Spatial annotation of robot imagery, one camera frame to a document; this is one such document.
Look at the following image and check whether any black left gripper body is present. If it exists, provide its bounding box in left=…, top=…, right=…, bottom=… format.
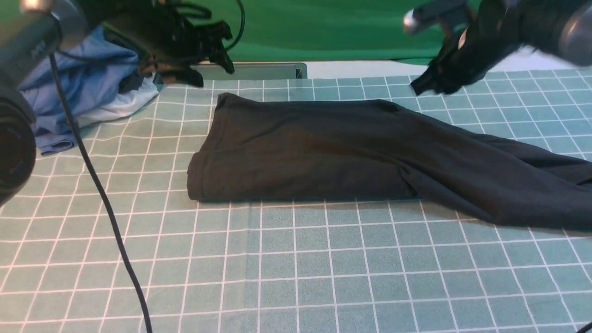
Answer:
left=104, top=5, right=233, bottom=66

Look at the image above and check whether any gray metal table slot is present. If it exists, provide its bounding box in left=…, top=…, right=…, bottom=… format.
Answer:
left=192, top=62, right=308, bottom=80

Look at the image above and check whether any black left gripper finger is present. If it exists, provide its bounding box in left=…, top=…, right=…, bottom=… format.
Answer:
left=141, top=65, right=204, bottom=88
left=209, top=50, right=235, bottom=74

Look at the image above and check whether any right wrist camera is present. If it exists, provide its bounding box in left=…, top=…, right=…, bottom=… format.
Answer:
left=403, top=0, right=476, bottom=37

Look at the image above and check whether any dark gray long-sleeved shirt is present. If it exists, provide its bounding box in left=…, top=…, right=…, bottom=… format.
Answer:
left=187, top=93, right=592, bottom=232

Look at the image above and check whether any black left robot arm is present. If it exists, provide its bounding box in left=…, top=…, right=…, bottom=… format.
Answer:
left=1, top=0, right=246, bottom=204

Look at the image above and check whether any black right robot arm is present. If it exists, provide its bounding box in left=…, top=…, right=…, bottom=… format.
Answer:
left=403, top=0, right=592, bottom=95

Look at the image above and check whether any green grid tablecloth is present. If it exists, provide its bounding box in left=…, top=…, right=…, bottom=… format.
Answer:
left=0, top=68, right=592, bottom=333

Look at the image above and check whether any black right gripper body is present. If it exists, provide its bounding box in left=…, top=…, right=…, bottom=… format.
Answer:
left=431, top=0, right=520, bottom=88

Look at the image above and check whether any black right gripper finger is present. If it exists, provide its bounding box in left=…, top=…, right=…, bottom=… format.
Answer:
left=410, top=69, right=452, bottom=96

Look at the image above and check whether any green backdrop cloth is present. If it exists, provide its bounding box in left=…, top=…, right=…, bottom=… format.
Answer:
left=229, top=0, right=444, bottom=64

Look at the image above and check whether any blue crumpled shirt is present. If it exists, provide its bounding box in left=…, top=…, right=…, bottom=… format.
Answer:
left=19, top=28, right=144, bottom=156

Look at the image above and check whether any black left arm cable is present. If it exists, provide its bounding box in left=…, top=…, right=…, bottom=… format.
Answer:
left=49, top=0, right=246, bottom=333

